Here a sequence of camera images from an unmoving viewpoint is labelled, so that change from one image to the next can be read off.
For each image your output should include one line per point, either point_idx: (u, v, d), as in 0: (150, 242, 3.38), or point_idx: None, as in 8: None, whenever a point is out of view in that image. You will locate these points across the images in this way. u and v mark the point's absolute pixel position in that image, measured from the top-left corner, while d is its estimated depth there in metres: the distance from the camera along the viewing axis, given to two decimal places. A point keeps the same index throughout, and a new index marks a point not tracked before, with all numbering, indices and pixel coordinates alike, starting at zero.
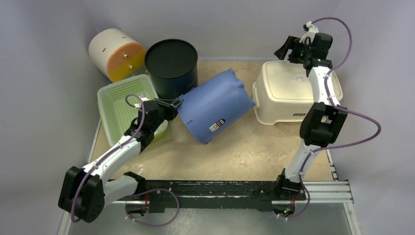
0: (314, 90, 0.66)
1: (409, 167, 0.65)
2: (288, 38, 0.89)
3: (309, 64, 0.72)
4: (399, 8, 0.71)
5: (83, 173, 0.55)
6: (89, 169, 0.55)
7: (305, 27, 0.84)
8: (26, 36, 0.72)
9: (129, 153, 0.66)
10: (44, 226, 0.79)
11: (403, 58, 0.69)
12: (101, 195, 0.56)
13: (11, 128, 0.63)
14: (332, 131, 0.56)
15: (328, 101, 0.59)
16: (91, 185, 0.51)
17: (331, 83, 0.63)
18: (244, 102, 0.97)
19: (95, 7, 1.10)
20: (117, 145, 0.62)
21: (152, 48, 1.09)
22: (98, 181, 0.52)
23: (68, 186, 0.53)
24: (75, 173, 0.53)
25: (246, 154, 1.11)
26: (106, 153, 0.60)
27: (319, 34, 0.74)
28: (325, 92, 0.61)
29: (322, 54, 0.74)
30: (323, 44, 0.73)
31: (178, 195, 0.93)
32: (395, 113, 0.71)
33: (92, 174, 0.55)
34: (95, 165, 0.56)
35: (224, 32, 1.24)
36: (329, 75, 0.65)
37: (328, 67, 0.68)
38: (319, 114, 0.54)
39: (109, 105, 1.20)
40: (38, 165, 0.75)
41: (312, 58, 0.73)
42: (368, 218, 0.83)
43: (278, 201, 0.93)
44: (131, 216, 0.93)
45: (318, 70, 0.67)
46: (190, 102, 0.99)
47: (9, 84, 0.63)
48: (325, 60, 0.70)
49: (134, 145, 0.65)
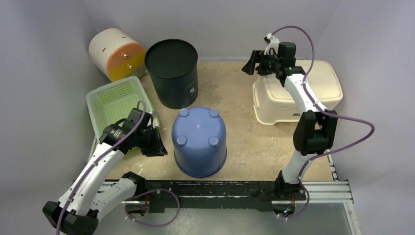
0: (296, 98, 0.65)
1: (409, 166, 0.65)
2: (253, 52, 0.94)
3: (282, 74, 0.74)
4: (399, 8, 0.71)
5: (60, 207, 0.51)
6: (64, 204, 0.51)
7: (266, 40, 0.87)
8: (25, 34, 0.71)
9: (111, 165, 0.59)
10: (44, 226, 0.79)
11: (402, 59, 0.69)
12: (89, 219, 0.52)
13: (11, 128, 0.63)
14: (327, 137, 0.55)
15: (314, 107, 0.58)
16: (69, 223, 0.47)
17: (309, 89, 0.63)
18: (212, 129, 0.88)
19: (95, 7, 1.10)
20: (91, 164, 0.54)
21: (152, 48, 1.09)
22: (76, 217, 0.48)
23: (50, 221, 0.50)
24: (51, 209, 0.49)
25: (246, 154, 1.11)
26: (81, 177, 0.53)
27: (284, 44, 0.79)
28: (309, 99, 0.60)
29: (291, 61, 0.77)
30: (290, 52, 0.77)
31: (178, 195, 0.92)
32: (395, 113, 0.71)
33: (68, 208, 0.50)
34: (69, 198, 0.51)
35: (224, 32, 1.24)
36: (305, 82, 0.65)
37: (301, 73, 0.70)
38: (311, 124, 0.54)
39: (97, 104, 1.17)
40: (38, 164, 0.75)
41: (283, 67, 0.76)
42: (368, 218, 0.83)
43: (277, 201, 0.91)
44: (131, 216, 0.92)
45: (293, 79, 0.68)
46: (185, 164, 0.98)
47: (9, 84, 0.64)
48: (296, 68, 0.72)
49: (112, 156, 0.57)
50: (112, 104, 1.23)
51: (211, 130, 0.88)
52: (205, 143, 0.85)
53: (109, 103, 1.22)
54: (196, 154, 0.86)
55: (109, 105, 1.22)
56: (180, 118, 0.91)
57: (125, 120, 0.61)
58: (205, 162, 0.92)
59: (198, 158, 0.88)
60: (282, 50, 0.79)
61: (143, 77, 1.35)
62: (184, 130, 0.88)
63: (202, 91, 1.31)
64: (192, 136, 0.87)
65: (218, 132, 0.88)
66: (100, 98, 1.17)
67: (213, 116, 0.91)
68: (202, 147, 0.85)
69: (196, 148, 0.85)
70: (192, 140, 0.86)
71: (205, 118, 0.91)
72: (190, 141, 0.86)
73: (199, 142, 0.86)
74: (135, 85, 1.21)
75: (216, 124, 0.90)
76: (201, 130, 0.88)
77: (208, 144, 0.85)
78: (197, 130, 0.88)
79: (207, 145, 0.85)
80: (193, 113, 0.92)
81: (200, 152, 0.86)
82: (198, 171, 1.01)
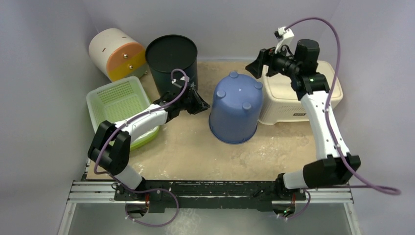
0: (314, 127, 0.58)
1: (409, 166, 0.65)
2: (261, 53, 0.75)
3: (300, 85, 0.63)
4: (401, 8, 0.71)
5: (114, 128, 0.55)
6: (120, 125, 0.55)
7: (278, 35, 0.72)
8: (25, 35, 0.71)
9: (157, 121, 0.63)
10: (45, 226, 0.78)
11: (403, 58, 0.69)
12: (127, 152, 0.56)
13: (10, 129, 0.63)
14: (342, 179, 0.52)
15: (335, 150, 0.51)
16: (119, 140, 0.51)
17: (332, 119, 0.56)
18: (252, 95, 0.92)
19: (95, 6, 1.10)
20: (147, 111, 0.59)
21: (152, 43, 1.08)
22: (126, 136, 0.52)
23: (100, 137, 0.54)
24: (107, 126, 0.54)
25: (246, 154, 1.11)
26: (138, 114, 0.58)
27: (305, 45, 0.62)
28: (330, 138, 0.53)
29: (312, 66, 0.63)
30: (312, 57, 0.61)
31: (178, 195, 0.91)
32: (396, 113, 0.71)
33: (122, 130, 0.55)
34: (125, 122, 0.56)
35: (224, 32, 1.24)
36: (328, 108, 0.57)
37: (323, 91, 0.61)
38: (329, 171, 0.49)
39: (97, 104, 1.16)
40: (37, 165, 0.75)
41: (302, 77, 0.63)
42: (369, 218, 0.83)
43: (278, 201, 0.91)
44: (131, 216, 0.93)
45: (314, 100, 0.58)
46: (217, 121, 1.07)
47: (9, 84, 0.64)
48: (319, 80, 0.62)
49: (162, 113, 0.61)
50: (112, 104, 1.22)
51: (249, 98, 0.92)
52: (238, 105, 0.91)
53: (109, 103, 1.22)
54: (227, 111, 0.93)
55: (110, 105, 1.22)
56: (229, 78, 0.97)
57: (168, 93, 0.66)
58: (235, 123, 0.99)
59: (229, 116, 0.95)
60: (302, 53, 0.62)
61: (143, 77, 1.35)
62: (227, 87, 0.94)
63: (202, 91, 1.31)
64: (231, 93, 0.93)
65: (253, 102, 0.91)
66: (99, 98, 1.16)
67: (256, 87, 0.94)
68: (234, 106, 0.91)
69: (229, 105, 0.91)
70: (231, 97, 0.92)
71: (251, 86, 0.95)
72: (228, 98, 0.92)
73: (235, 102, 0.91)
74: (135, 85, 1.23)
75: (255, 93, 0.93)
76: (242, 93, 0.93)
77: (241, 106, 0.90)
78: (238, 91, 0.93)
79: (240, 107, 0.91)
80: (242, 77, 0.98)
81: (231, 110, 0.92)
82: (226, 132, 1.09)
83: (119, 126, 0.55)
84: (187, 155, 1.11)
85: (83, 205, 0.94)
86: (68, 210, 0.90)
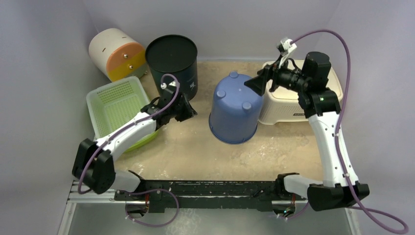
0: (322, 149, 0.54)
1: (409, 167, 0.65)
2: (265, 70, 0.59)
3: (309, 104, 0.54)
4: (401, 8, 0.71)
5: (96, 146, 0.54)
6: (102, 143, 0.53)
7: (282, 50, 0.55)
8: (25, 35, 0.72)
9: (143, 130, 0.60)
10: (44, 226, 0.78)
11: (403, 58, 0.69)
12: (112, 169, 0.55)
13: (10, 128, 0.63)
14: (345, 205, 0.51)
15: (344, 179, 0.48)
16: (101, 160, 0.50)
17: (342, 144, 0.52)
18: (252, 94, 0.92)
19: (94, 6, 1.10)
20: (132, 122, 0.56)
21: (152, 43, 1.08)
22: (108, 156, 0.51)
23: (81, 157, 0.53)
24: (88, 145, 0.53)
25: (246, 154, 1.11)
26: (121, 129, 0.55)
27: (314, 59, 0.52)
28: (339, 165, 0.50)
29: (322, 82, 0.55)
30: (323, 72, 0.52)
31: (178, 195, 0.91)
32: (396, 113, 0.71)
33: (103, 148, 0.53)
34: (107, 139, 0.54)
35: (224, 32, 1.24)
36: (338, 132, 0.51)
37: (335, 110, 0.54)
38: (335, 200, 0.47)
39: (97, 105, 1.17)
40: (37, 165, 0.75)
41: (312, 94, 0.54)
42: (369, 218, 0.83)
43: (278, 201, 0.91)
44: (131, 216, 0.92)
45: (325, 122, 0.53)
46: (218, 122, 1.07)
47: (9, 84, 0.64)
48: (330, 98, 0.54)
49: (150, 123, 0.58)
50: (112, 104, 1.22)
51: (249, 98, 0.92)
52: (239, 105, 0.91)
53: (109, 104, 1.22)
54: (227, 111, 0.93)
55: (110, 105, 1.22)
56: (228, 78, 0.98)
57: (159, 99, 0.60)
58: (235, 123, 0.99)
59: (229, 116, 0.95)
60: (311, 68, 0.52)
61: (143, 77, 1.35)
62: (227, 87, 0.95)
63: (202, 91, 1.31)
64: (230, 93, 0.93)
65: (253, 102, 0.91)
66: (99, 98, 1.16)
67: None
68: (234, 106, 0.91)
69: (229, 105, 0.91)
70: (230, 98, 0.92)
71: None
72: (228, 98, 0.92)
73: (234, 102, 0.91)
74: (135, 85, 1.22)
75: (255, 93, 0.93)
76: (242, 93, 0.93)
77: (241, 106, 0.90)
78: (238, 91, 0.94)
79: (240, 107, 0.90)
80: (241, 78, 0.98)
81: (231, 110, 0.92)
82: (226, 133, 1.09)
83: (100, 144, 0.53)
84: (187, 155, 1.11)
85: (83, 205, 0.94)
86: (68, 210, 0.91)
